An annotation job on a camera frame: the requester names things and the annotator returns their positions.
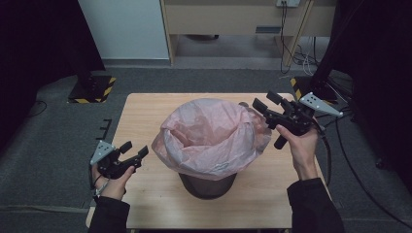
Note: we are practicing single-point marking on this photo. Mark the grey power strip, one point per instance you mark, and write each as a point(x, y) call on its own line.
point(288, 2)

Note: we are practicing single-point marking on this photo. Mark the pink plastic bag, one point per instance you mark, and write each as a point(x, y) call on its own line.
point(210, 139)

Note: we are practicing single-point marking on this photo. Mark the black striped stand base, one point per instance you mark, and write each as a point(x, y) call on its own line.
point(90, 90)
point(324, 89)

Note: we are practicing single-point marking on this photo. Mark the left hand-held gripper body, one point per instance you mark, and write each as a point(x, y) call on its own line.
point(111, 166)

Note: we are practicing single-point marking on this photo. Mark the black floor tape marks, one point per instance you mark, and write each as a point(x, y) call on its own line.
point(105, 128)

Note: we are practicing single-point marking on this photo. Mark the light wooden desk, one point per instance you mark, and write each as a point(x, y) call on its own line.
point(226, 19)

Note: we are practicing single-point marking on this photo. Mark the black mesh waste bin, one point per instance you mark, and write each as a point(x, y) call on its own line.
point(207, 189)

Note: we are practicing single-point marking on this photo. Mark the person's left hand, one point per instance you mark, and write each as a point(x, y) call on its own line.
point(111, 187)

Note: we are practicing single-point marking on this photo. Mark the black curtain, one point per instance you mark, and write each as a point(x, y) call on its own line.
point(382, 64)
point(32, 48)

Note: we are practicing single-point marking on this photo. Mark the grey tape strip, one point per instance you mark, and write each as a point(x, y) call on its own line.
point(85, 204)

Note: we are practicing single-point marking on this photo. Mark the black round sticker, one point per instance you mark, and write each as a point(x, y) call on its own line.
point(243, 104)

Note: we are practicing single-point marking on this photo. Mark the black metal stand pole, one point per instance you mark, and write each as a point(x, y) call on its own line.
point(327, 58)

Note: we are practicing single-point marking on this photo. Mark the person's right hand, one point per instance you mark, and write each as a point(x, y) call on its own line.
point(304, 149)

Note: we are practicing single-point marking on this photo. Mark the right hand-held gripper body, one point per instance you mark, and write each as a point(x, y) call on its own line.
point(298, 121)

